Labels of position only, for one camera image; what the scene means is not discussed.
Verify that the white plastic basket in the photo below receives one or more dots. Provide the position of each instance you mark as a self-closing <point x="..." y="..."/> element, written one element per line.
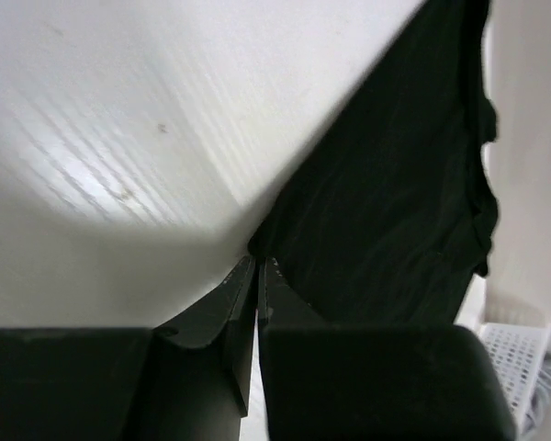
<point x="516" y="353"/>

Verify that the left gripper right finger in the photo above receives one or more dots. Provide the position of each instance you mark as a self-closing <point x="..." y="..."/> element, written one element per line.
<point x="326" y="381"/>

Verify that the black tank top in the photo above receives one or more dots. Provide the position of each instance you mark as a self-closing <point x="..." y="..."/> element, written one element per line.
<point x="391" y="214"/>

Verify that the grey tank top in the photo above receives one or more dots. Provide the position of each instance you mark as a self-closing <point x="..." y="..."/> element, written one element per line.
<point x="539" y="403"/>

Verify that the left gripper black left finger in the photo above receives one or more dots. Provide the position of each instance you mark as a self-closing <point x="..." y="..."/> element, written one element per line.
<point x="187" y="379"/>

